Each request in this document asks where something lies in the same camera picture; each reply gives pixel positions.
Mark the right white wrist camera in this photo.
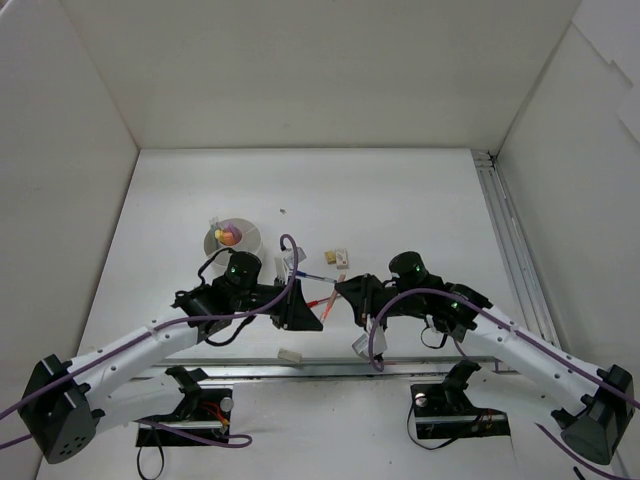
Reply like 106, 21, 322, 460
351, 330, 388, 359

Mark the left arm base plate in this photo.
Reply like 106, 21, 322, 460
135, 388, 233, 447

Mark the white round divided container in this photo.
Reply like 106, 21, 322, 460
204, 217, 264, 274

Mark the red gel pen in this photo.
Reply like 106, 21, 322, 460
307, 297, 330, 307

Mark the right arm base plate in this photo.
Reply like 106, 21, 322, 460
408, 383, 511, 448

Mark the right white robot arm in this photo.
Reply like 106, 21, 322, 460
335, 251, 639, 465

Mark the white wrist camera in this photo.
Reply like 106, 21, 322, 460
274, 248, 294, 285
351, 330, 388, 359

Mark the yellow staple box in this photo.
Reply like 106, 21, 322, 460
324, 250, 337, 264

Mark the white staple box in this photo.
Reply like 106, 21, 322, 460
334, 248, 350, 270

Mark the aluminium table rail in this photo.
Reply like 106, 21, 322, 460
471, 150, 560, 347

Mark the white eraser block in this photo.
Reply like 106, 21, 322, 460
277, 348, 303, 364

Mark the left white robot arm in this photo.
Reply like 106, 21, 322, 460
17, 252, 323, 464

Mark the front aluminium rail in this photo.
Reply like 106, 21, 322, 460
124, 355, 516, 382

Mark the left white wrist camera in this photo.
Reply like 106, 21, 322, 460
274, 248, 294, 285

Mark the blue gel pen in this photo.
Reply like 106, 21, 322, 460
296, 270, 338, 284

